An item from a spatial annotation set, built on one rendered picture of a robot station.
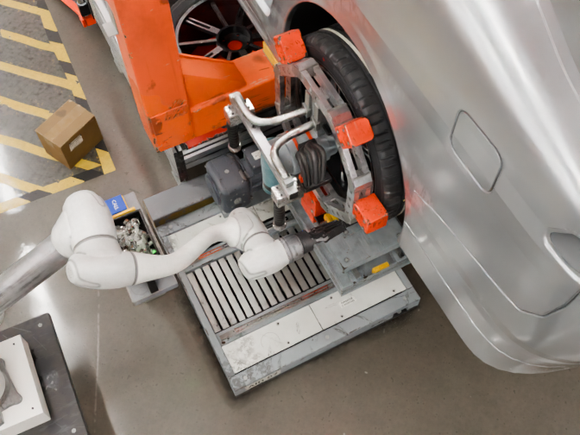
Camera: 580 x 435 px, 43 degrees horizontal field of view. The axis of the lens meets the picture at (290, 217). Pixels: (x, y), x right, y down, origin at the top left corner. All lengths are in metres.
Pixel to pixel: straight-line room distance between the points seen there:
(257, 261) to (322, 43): 0.71
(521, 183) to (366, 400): 1.55
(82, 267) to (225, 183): 0.90
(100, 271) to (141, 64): 0.71
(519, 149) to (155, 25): 1.25
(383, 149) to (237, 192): 0.89
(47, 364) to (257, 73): 1.30
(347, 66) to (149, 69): 0.68
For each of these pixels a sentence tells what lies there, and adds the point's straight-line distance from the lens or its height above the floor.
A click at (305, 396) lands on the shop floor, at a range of 2.93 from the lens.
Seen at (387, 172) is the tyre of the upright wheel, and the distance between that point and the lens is 2.18.
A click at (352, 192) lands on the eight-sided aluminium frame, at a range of 2.22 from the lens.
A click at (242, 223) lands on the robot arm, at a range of 2.47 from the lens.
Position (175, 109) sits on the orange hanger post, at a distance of 2.67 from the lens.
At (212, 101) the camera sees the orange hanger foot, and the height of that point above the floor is 0.68.
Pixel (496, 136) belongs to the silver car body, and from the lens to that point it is 1.60.
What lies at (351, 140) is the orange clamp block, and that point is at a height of 1.14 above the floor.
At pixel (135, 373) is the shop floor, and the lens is 3.02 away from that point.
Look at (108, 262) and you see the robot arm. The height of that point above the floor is 0.94.
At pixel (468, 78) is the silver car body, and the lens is 1.63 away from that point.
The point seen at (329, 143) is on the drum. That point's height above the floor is 0.89.
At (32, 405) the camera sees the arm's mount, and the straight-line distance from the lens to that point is 2.66.
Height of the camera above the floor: 2.82
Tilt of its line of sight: 60 degrees down
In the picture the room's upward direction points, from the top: 1 degrees counter-clockwise
